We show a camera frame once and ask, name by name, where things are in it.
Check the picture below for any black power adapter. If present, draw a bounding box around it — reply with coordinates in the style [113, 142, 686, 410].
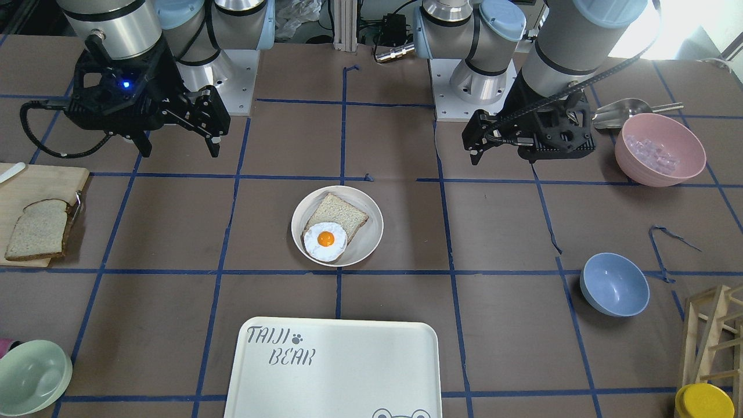
[374, 13, 409, 47]

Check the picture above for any bread slice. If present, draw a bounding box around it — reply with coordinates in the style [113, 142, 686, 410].
[304, 193, 369, 243]
[3, 199, 71, 262]

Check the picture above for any pink cloth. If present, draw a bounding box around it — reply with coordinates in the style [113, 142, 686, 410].
[0, 338, 22, 359]

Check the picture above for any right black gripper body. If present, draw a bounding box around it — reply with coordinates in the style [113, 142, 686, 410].
[64, 35, 230, 138]

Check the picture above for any wooden cutting board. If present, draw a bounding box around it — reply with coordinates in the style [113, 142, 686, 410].
[1, 163, 91, 268]

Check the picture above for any yellow lid container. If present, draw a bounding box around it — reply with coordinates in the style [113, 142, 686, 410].
[675, 383, 735, 417]

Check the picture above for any fried egg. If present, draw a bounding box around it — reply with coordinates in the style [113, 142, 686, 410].
[302, 222, 348, 262]

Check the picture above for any white round plate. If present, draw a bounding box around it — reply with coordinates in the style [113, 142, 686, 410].
[289, 185, 384, 268]

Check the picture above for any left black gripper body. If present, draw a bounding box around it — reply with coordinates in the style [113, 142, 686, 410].
[461, 73, 597, 161]

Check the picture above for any green bowl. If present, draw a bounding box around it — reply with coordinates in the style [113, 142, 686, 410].
[1, 340, 73, 416]

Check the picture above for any wooden rack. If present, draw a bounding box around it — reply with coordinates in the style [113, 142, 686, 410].
[677, 285, 741, 406]

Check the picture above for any pink bowl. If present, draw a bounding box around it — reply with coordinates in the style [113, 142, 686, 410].
[615, 113, 708, 188]

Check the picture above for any bread slice on plate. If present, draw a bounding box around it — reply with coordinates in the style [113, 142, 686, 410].
[304, 193, 369, 243]

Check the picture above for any metal scoop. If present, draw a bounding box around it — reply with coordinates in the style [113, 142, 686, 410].
[591, 98, 685, 129]

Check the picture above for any white bear tray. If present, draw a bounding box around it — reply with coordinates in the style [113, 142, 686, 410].
[225, 316, 443, 417]

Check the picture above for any aluminium frame post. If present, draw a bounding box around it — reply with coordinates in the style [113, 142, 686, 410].
[331, 0, 358, 54]

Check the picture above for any blue bowl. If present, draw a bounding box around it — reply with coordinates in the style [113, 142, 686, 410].
[579, 253, 650, 318]

